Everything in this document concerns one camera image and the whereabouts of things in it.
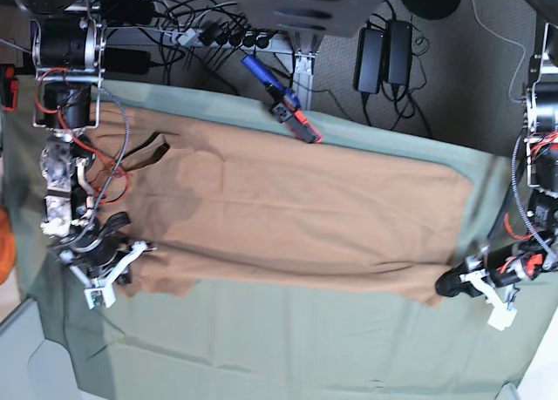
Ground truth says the black power adapter left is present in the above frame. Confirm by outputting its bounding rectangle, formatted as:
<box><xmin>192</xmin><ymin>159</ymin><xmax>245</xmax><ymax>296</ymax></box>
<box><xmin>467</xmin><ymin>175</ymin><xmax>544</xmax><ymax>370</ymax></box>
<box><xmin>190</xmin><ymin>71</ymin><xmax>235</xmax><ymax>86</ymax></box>
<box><xmin>353</xmin><ymin>28</ymin><xmax>384</xmax><ymax>94</ymax></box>

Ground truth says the white cable on floor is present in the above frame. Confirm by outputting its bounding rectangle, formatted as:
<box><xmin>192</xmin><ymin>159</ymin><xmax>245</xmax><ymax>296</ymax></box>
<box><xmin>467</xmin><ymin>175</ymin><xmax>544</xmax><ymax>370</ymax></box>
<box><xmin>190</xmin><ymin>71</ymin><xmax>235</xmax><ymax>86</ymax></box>
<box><xmin>461</xmin><ymin>0</ymin><xmax>537</xmax><ymax>100</ymax></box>

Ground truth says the black power brick left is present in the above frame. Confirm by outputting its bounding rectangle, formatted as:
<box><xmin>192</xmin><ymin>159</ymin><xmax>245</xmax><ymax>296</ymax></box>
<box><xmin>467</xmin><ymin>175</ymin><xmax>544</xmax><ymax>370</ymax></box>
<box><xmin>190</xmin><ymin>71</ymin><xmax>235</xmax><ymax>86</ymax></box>
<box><xmin>103</xmin><ymin>48</ymin><xmax>151</xmax><ymax>75</ymax></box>

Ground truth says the tan brown T-shirt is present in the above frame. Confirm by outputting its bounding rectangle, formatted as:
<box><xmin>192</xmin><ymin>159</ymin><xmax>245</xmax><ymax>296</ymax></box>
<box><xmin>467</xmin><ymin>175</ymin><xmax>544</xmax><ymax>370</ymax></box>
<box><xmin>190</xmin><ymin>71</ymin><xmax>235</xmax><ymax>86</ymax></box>
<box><xmin>92</xmin><ymin>103</ymin><xmax>473</xmax><ymax>305</ymax></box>

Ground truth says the robot arm with orange wires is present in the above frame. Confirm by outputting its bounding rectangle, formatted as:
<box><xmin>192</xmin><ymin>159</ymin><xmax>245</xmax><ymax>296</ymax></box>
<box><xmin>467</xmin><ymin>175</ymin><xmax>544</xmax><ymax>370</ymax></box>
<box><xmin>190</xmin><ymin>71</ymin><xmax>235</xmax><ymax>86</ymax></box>
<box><xmin>17</xmin><ymin>0</ymin><xmax>132</xmax><ymax>244</ymax></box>

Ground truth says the blue bar clamp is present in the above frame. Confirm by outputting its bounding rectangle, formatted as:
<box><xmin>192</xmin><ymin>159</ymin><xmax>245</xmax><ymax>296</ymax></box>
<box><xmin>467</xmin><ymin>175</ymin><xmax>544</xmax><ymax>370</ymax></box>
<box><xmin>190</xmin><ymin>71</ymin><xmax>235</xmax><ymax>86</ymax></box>
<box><xmin>242</xmin><ymin>55</ymin><xmax>322</xmax><ymax>144</ymax></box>
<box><xmin>0</xmin><ymin>64</ymin><xmax>18</xmax><ymax>112</ymax></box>

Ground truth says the robot arm with silver motor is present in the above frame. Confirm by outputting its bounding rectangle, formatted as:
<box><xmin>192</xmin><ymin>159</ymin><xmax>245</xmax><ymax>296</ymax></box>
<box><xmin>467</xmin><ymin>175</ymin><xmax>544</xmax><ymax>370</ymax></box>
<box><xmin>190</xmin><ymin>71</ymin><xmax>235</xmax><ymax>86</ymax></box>
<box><xmin>54</xmin><ymin>21</ymin><xmax>557</xmax><ymax>331</ymax></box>

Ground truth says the white plastic bin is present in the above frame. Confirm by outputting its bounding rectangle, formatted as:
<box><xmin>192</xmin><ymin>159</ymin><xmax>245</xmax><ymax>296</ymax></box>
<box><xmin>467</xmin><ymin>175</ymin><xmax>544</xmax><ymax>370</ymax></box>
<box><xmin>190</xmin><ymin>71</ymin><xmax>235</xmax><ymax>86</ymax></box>
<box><xmin>1</xmin><ymin>299</ymin><xmax>82</xmax><ymax>399</ymax></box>

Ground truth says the black power adapter right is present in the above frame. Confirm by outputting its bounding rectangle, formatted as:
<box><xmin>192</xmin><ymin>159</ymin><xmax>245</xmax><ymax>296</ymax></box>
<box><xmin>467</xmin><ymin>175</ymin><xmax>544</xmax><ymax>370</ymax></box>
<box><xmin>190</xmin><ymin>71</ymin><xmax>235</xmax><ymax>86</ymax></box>
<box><xmin>385</xmin><ymin>20</ymin><xmax>412</xmax><ymax>86</ymax></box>

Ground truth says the white power strip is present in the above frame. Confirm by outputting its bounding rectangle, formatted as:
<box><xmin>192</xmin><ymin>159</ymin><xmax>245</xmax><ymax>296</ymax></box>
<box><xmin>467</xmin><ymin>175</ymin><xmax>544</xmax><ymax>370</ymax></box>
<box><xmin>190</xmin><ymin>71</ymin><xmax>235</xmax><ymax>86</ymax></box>
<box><xmin>150</xmin><ymin>28</ymin><xmax>200</xmax><ymax>47</ymax></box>

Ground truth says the black power adapter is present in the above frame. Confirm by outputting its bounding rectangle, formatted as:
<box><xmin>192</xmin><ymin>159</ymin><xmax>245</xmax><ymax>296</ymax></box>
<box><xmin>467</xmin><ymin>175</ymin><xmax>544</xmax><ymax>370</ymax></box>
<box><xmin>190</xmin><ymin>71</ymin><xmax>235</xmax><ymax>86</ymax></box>
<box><xmin>385</xmin><ymin>20</ymin><xmax>412</xmax><ymax>86</ymax></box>
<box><xmin>353</xmin><ymin>28</ymin><xmax>384</xmax><ymax>94</ymax></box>

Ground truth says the blue bar clamp centre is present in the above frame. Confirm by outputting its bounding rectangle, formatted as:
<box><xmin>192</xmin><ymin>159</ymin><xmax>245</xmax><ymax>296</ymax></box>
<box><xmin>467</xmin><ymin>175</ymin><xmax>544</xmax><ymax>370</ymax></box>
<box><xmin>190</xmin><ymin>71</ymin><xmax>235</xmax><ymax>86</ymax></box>
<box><xmin>242</xmin><ymin>55</ymin><xmax>322</xmax><ymax>144</ymax></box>

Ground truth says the orange cloth at edge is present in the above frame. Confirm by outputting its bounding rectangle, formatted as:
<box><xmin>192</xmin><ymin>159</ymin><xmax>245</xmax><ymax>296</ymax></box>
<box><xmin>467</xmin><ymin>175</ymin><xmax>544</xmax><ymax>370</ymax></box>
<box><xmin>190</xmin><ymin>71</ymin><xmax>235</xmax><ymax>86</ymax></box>
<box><xmin>0</xmin><ymin>207</ymin><xmax>16</xmax><ymax>285</ymax></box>

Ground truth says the aluminium frame post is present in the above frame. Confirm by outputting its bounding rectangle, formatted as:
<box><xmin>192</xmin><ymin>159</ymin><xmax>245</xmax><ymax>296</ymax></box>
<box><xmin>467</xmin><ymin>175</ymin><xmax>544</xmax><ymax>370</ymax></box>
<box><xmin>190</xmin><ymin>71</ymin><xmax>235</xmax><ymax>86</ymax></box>
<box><xmin>289</xmin><ymin>31</ymin><xmax>323</xmax><ymax>110</ymax></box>

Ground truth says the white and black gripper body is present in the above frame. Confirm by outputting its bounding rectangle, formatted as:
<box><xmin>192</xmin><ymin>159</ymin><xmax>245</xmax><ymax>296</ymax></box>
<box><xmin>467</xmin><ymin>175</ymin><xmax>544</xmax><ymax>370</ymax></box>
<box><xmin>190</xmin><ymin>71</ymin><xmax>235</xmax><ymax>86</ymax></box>
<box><xmin>48</xmin><ymin>236</ymin><xmax>155</xmax><ymax>309</ymax></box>

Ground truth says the white and silver gripper body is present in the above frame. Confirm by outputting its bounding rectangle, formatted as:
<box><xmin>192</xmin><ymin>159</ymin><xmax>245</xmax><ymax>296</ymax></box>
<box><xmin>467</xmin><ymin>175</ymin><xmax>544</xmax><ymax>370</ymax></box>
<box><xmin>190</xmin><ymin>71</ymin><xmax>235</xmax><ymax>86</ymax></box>
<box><xmin>459</xmin><ymin>255</ymin><xmax>517</xmax><ymax>331</ymax></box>

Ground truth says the blue bar clamp left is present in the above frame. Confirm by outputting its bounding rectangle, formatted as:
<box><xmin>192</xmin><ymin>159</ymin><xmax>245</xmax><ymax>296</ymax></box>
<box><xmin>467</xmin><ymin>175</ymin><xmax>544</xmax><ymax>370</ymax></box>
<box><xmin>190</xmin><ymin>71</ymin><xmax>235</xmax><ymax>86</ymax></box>
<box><xmin>0</xmin><ymin>64</ymin><xmax>18</xmax><ymax>112</ymax></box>

